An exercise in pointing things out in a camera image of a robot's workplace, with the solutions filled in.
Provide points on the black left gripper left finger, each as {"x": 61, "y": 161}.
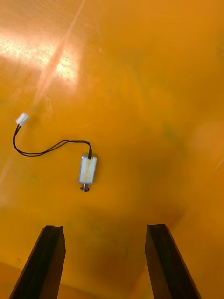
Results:
{"x": 40, "y": 266}

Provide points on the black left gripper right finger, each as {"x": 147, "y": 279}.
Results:
{"x": 168, "y": 266}

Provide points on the yellow-orange plastic bin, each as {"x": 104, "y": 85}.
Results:
{"x": 140, "y": 105}

